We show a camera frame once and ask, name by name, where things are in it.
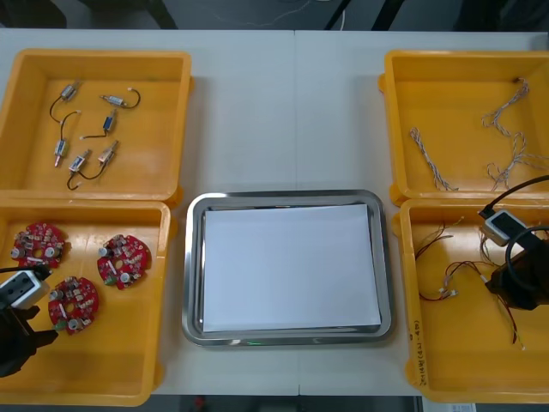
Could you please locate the round red circuit board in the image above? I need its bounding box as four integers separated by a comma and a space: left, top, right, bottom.
96, 233, 153, 291
47, 276, 100, 335
11, 221, 66, 274

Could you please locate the thin red-black wire harness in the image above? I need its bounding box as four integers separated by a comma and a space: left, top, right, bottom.
413, 218, 467, 261
418, 261, 490, 301

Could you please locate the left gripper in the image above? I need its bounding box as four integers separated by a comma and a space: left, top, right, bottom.
0, 305, 60, 379

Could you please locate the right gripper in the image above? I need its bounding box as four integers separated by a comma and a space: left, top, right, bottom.
491, 238, 549, 311

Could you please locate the steel tray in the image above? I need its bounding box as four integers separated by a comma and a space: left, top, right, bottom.
180, 189, 396, 348

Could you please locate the blue label metal solenoid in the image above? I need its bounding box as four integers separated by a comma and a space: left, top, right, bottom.
81, 109, 119, 141

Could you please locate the yellow-orange plastic bin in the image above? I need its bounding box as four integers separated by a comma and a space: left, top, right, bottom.
377, 49, 549, 203
392, 197, 549, 404
0, 47, 194, 203
0, 197, 172, 408

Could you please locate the white paper sheet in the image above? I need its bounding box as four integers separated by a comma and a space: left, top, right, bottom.
201, 203, 383, 334

